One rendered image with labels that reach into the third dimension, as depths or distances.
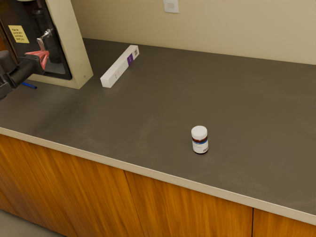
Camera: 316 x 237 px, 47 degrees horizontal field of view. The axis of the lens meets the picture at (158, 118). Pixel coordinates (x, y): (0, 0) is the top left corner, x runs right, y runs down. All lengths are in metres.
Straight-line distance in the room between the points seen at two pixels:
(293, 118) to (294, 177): 0.26
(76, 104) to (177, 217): 0.59
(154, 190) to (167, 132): 0.21
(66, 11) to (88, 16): 0.47
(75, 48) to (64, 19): 0.13
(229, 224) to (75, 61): 0.86
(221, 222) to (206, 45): 0.80
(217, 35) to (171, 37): 0.22
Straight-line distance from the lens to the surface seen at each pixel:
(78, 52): 1.53
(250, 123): 1.26
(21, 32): 1.57
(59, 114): 1.46
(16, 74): 1.35
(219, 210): 1.21
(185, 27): 1.66
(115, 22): 1.84
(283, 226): 1.16
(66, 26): 1.47
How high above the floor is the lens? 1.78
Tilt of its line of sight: 40 degrees down
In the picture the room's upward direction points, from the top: 11 degrees counter-clockwise
